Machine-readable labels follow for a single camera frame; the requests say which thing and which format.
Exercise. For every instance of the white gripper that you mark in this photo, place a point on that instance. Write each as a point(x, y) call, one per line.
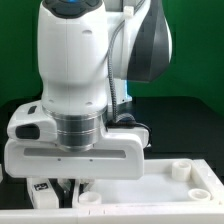
point(118, 155)

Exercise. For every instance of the white desk tabletop tray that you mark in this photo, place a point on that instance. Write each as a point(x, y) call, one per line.
point(180, 182)

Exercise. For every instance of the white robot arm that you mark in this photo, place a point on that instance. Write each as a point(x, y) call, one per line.
point(86, 50)

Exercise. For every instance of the white L-shaped fence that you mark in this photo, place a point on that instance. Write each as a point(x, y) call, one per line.
point(193, 214)

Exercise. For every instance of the white piece at left edge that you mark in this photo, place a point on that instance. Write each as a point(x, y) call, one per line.
point(1, 174)

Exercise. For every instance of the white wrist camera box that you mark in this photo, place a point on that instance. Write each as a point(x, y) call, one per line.
point(30, 123)

